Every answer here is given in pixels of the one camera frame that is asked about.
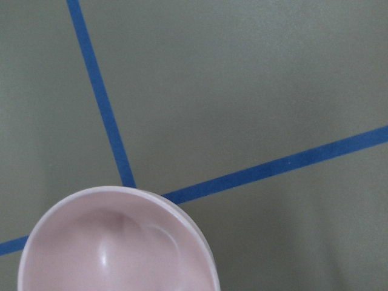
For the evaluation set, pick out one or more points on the pink bowl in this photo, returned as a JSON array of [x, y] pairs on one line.
[[116, 238]]

